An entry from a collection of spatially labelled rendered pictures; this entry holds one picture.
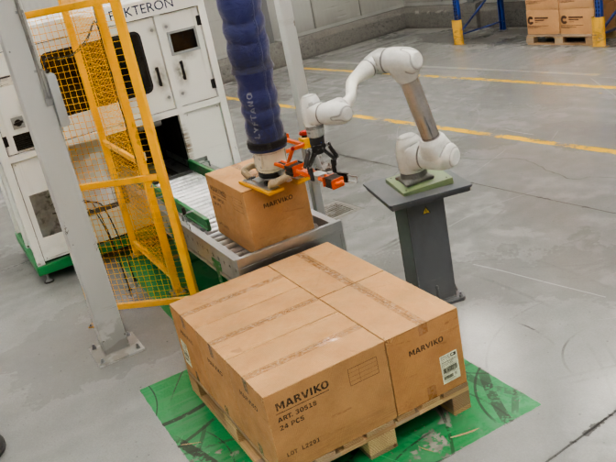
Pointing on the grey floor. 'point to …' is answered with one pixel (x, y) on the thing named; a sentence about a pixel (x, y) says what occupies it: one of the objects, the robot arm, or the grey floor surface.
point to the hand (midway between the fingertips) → (324, 174)
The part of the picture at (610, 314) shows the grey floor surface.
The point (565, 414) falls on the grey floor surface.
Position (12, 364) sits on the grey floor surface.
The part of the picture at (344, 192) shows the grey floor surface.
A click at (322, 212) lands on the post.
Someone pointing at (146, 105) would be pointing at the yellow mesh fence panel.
